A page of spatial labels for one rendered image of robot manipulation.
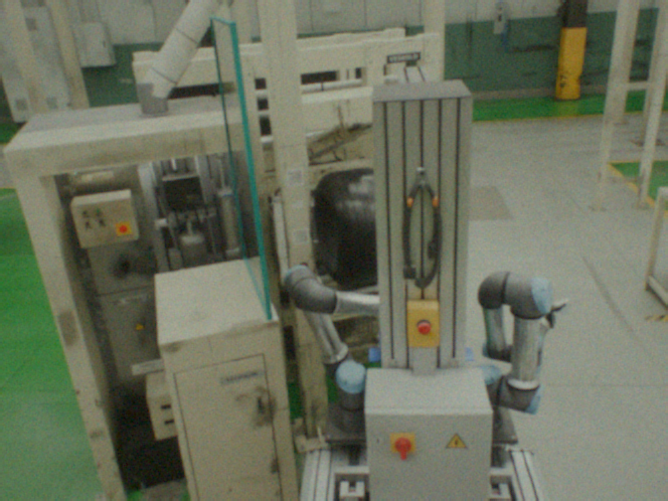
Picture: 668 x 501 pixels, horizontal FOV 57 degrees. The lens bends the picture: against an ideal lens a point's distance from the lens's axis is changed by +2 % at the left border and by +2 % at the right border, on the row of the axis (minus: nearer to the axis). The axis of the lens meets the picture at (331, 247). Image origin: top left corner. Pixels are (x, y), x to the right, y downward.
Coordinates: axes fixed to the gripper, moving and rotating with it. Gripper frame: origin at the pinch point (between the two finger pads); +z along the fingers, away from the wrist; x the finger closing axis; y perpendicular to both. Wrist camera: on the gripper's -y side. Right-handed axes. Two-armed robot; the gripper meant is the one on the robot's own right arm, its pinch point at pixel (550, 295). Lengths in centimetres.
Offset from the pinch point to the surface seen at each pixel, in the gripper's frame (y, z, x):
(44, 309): 52, 18, -404
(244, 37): -128, 525, -542
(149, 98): -104, -37, -157
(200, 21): -131, -17, -134
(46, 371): 63, -38, -326
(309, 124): -77, 14, -110
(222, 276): -35, -71, -108
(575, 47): -6, 935, -158
